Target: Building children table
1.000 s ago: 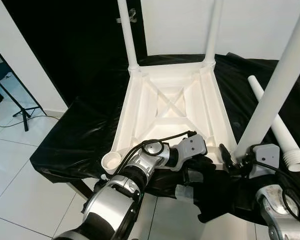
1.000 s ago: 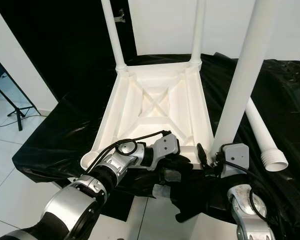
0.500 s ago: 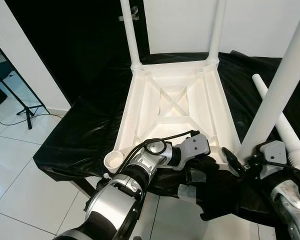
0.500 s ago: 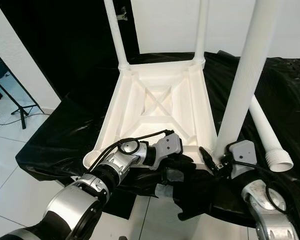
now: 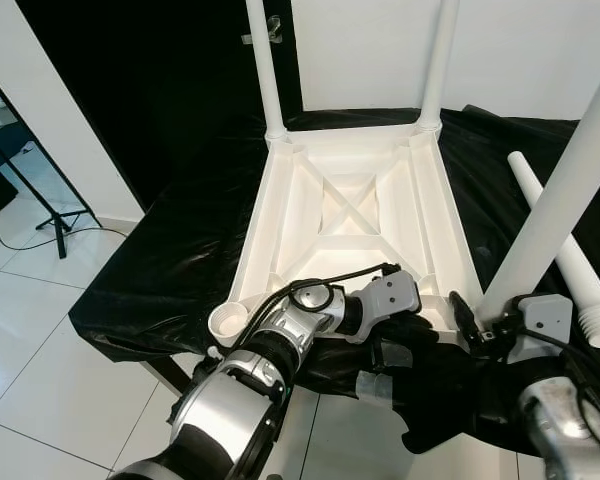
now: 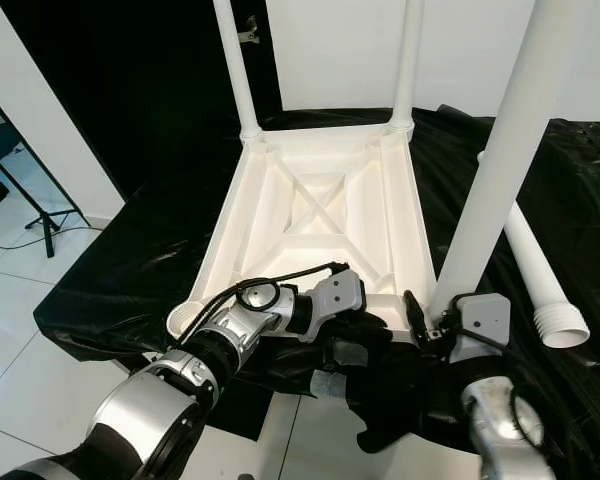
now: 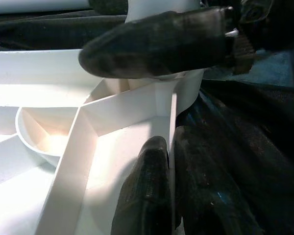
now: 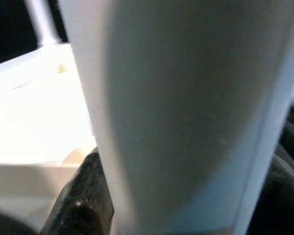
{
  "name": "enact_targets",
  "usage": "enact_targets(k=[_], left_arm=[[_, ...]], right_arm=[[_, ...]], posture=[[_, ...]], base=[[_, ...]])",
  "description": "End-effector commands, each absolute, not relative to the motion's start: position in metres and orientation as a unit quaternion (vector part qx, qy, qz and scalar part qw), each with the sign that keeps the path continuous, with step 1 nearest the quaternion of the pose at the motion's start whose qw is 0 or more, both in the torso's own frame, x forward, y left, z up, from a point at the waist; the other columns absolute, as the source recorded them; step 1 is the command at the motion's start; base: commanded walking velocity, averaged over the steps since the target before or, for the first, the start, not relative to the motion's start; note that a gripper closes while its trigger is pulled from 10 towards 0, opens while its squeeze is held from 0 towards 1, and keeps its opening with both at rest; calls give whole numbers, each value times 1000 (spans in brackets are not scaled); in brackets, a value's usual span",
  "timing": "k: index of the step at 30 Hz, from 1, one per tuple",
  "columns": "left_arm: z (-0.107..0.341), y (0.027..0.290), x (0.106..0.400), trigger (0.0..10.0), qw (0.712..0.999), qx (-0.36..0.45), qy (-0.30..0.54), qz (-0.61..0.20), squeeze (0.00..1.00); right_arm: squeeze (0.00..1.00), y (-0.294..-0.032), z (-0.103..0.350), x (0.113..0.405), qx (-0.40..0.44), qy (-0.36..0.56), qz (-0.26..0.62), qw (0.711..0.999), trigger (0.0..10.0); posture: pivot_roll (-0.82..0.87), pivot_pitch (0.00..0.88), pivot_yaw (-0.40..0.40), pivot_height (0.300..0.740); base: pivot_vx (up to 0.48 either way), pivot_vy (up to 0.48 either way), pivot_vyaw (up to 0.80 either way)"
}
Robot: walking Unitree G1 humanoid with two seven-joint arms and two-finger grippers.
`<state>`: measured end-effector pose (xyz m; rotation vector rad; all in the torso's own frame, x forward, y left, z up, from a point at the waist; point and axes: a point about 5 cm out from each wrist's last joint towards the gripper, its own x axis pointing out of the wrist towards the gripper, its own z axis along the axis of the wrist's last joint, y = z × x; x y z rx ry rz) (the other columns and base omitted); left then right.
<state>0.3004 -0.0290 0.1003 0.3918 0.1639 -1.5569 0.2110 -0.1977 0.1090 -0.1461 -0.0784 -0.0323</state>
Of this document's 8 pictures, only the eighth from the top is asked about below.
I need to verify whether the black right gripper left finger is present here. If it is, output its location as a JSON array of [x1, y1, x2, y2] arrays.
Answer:
[[40, 146, 116, 235]]

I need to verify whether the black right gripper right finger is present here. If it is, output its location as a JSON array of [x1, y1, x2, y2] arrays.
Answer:
[[247, 155, 294, 235]]

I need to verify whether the white plastic table top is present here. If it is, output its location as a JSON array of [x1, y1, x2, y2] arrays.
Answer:
[[0, 41, 100, 221]]

